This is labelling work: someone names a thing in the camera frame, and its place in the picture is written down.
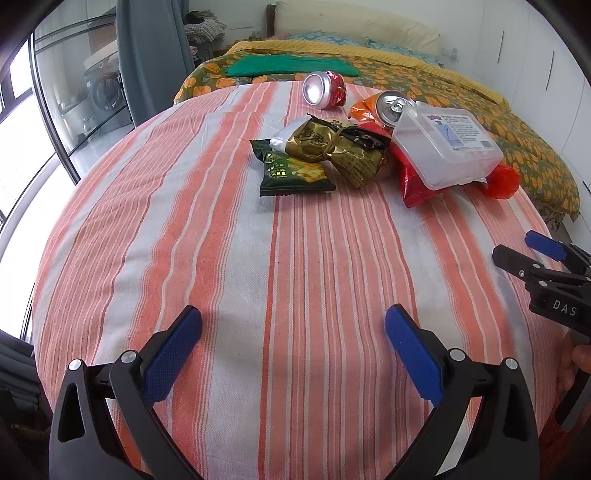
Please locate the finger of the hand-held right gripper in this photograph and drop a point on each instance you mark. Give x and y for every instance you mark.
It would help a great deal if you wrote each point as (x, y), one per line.
(545, 244)
(512, 259)

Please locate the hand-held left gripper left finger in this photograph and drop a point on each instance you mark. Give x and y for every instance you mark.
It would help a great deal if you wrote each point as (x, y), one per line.
(173, 350)

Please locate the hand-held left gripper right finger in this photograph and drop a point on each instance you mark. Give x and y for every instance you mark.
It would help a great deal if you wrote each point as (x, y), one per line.
(413, 350)

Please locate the red snack packet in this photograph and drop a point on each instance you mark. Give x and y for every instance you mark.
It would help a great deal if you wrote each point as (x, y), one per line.
(415, 184)

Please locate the person's right hand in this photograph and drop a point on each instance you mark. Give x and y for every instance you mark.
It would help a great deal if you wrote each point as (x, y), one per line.
(572, 364)

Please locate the red-orange plastic wrapper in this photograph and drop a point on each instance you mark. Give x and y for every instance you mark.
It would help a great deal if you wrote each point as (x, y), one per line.
(503, 180)

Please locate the orange striped tablecloth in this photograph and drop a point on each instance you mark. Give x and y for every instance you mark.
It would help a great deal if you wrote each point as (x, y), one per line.
(277, 277)

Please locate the white wardrobe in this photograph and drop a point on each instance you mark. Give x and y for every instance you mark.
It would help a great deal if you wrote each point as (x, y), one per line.
(554, 115)

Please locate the clear plastic box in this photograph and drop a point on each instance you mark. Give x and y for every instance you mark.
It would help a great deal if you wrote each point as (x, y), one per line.
(443, 147)

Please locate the dark grey cloth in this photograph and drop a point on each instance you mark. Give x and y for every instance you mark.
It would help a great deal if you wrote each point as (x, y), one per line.
(18, 369)

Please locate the black and gold snack wrapper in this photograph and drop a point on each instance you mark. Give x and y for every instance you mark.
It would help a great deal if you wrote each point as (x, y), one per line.
(364, 136)

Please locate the crushed orange drink can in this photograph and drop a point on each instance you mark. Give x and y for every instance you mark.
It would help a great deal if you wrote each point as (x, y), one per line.
(390, 108)

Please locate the green snack packet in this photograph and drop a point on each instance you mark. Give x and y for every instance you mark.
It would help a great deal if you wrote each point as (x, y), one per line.
(295, 173)

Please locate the gold and silver snack packet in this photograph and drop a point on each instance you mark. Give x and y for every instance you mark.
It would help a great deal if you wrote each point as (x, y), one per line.
(309, 141)

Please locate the crushed red drink can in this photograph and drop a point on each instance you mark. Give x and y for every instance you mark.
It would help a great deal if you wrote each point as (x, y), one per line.
(330, 87)

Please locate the yellow blanket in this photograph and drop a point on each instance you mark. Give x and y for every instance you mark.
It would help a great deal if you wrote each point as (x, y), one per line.
(369, 50)

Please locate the washing machine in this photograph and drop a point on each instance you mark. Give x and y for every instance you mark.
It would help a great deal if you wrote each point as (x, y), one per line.
(108, 92)

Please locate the black framed glass door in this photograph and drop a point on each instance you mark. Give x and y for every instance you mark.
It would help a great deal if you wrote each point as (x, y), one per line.
(46, 101)

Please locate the cream pillow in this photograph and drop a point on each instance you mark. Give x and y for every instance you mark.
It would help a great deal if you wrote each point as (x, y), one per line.
(360, 23)

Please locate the grey curtain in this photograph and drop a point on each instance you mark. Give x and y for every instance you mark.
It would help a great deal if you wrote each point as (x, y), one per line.
(147, 60)

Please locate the blue floral pillow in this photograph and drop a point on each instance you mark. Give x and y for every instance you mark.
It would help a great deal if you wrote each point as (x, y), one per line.
(323, 37)

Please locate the green folded cloth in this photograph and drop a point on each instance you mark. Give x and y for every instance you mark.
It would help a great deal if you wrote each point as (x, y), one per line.
(277, 64)

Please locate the cardboard box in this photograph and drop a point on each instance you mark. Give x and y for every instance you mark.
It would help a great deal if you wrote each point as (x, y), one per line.
(104, 44)

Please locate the pile of clothes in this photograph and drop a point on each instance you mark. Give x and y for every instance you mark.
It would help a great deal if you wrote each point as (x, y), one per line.
(203, 27)

